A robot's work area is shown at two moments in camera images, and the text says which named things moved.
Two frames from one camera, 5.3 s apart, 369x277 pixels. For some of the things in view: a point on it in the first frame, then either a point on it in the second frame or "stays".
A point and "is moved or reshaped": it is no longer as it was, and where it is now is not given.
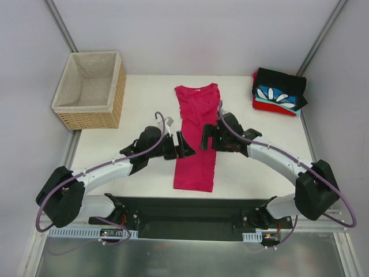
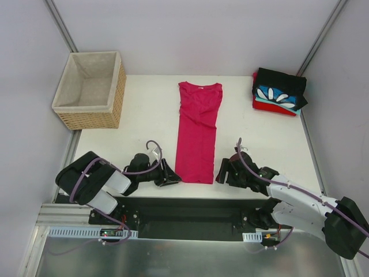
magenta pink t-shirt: x=198 y=106 is moved or reshaped
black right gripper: x=214 y=137 to x=228 y=171
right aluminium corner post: x=340 y=7 stays
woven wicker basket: x=90 y=93 stays
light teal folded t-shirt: x=298 y=112 stays
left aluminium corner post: x=60 y=26 stays
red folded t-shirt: x=264 y=105 stays
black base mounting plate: x=192 y=218 stays
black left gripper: x=179 y=144 to x=162 y=173
